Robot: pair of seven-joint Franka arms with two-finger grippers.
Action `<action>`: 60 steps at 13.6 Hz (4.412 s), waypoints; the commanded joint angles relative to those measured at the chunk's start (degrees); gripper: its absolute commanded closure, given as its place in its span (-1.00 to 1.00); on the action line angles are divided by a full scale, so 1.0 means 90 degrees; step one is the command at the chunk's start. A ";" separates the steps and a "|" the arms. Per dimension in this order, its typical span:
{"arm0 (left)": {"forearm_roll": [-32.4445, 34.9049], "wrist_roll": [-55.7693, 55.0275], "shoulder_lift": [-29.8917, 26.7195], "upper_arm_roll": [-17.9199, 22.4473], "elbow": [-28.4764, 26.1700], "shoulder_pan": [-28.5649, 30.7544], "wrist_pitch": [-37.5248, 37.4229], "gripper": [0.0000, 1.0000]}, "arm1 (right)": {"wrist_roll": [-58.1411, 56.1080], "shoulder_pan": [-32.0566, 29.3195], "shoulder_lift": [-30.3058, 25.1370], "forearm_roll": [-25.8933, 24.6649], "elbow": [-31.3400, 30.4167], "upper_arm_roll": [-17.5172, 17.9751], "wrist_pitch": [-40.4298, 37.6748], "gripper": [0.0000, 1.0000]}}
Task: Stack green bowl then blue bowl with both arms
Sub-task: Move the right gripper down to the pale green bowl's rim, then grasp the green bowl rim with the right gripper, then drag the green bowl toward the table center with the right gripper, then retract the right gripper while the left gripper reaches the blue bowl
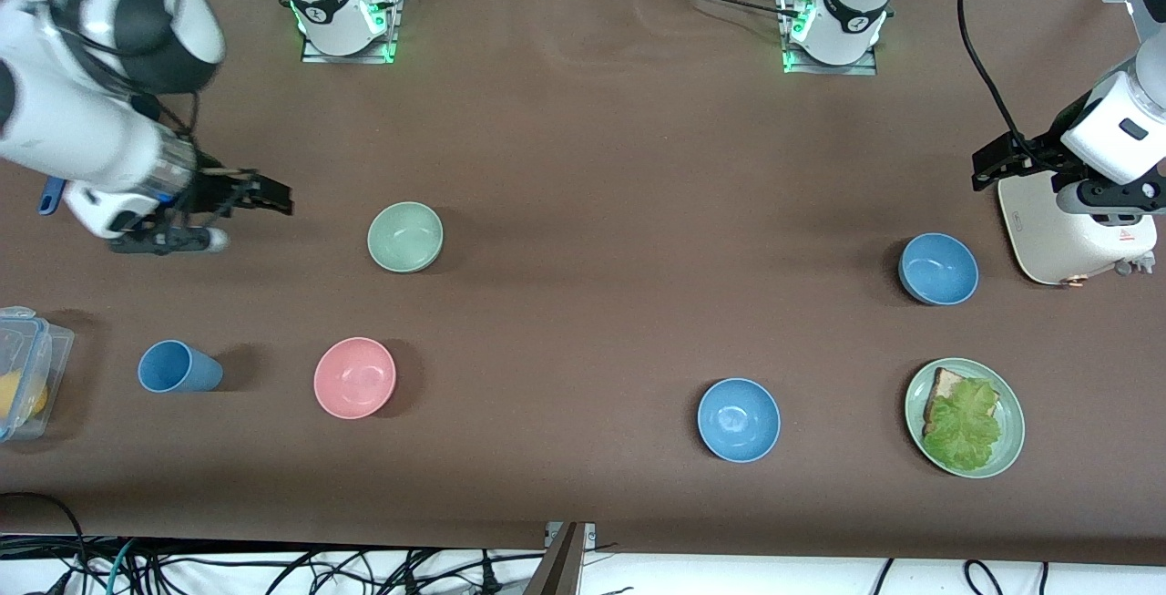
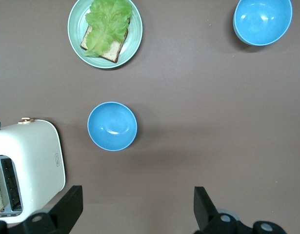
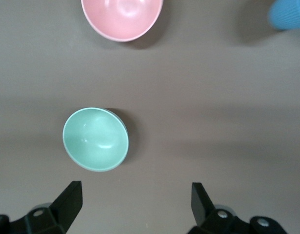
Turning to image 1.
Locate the blue bowl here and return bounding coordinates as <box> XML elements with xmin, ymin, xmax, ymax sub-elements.
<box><xmin>898</xmin><ymin>232</ymin><xmax>980</xmax><ymax>306</ymax></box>
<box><xmin>697</xmin><ymin>378</ymin><xmax>782</xmax><ymax>464</ymax></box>

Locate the green bowl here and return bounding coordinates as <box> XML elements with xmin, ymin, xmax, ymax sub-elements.
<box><xmin>367</xmin><ymin>201</ymin><xmax>445</xmax><ymax>274</ymax></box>

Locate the pink bowl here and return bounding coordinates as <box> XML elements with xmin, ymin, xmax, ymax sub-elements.
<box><xmin>313</xmin><ymin>337</ymin><xmax>398</xmax><ymax>420</ymax></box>

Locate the white toaster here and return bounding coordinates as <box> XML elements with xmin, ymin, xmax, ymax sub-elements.
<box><xmin>997</xmin><ymin>174</ymin><xmax>1158</xmax><ymax>287</ymax></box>

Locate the blue cup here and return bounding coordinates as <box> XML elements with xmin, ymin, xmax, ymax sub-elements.
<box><xmin>138</xmin><ymin>340</ymin><xmax>224</xmax><ymax>394</ymax></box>

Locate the clear plastic food container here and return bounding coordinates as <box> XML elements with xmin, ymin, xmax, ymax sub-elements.
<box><xmin>0</xmin><ymin>306</ymin><xmax>76</xmax><ymax>443</ymax></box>

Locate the bread slice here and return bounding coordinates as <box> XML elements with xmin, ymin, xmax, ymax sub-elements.
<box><xmin>923</xmin><ymin>367</ymin><xmax>980</xmax><ymax>436</ymax></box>

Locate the green lettuce leaf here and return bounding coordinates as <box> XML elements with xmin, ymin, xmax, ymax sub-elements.
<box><xmin>922</xmin><ymin>378</ymin><xmax>1003</xmax><ymax>473</ymax></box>

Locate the green plate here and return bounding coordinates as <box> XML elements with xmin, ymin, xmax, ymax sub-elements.
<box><xmin>905</xmin><ymin>358</ymin><xmax>1027</xmax><ymax>479</ymax></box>

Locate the yellow fruit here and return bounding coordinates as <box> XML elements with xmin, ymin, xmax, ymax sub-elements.
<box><xmin>0</xmin><ymin>372</ymin><xmax>48</xmax><ymax>423</ymax></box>

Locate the grey angled bar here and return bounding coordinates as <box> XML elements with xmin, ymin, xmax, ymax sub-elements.
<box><xmin>524</xmin><ymin>525</ymin><xmax>586</xmax><ymax>595</ymax></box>

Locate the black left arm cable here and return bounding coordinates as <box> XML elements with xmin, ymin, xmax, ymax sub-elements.
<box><xmin>956</xmin><ymin>0</ymin><xmax>1035</xmax><ymax>154</ymax></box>

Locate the teal cable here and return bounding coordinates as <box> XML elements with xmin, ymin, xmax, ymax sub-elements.
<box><xmin>102</xmin><ymin>539</ymin><xmax>139</xmax><ymax>595</ymax></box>

